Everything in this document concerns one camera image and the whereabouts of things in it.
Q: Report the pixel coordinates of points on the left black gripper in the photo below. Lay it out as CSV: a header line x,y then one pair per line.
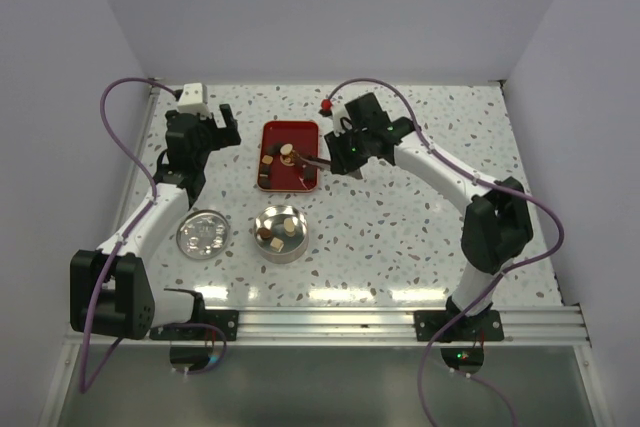
x,y
223,137

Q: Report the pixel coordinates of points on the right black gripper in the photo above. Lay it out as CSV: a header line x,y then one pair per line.
x,y
341,164

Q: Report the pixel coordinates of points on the metal tongs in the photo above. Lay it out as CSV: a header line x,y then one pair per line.
x,y
314,161

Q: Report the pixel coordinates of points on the white oval chocolate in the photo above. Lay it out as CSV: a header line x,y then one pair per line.
x,y
289,227
286,149

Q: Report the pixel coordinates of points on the white cube chocolate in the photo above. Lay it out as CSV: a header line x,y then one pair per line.
x,y
276,245

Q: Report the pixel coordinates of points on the brown cup chocolate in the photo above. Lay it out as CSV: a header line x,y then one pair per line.
x,y
264,234

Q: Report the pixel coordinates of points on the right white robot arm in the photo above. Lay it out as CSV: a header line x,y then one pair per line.
x,y
496,220

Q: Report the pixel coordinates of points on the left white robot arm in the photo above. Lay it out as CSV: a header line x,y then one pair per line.
x,y
110,290

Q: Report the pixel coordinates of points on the dark oval chocolate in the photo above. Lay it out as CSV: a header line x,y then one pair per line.
x,y
264,182

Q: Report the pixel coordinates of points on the red rectangular tray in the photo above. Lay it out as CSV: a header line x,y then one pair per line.
x,y
286,175

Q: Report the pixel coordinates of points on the round metal tin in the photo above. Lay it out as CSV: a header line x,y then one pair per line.
x,y
272,218

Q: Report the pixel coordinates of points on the round metal tin lid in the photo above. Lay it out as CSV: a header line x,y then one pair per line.
x,y
203,235

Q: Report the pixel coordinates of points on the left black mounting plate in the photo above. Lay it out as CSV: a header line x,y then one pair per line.
x,y
226,320

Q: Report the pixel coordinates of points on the black mounting plate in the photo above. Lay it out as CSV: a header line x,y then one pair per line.
x,y
226,320
486,327

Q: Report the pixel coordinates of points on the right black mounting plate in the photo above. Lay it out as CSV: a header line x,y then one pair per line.
x,y
486,327

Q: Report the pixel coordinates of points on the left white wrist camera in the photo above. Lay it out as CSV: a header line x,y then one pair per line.
x,y
193,100

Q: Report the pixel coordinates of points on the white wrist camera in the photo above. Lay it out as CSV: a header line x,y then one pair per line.
x,y
341,120
193,100

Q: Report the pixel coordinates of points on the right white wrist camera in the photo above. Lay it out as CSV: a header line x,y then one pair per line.
x,y
341,120

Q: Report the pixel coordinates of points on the aluminium front rail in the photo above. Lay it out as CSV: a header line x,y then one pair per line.
x,y
393,326

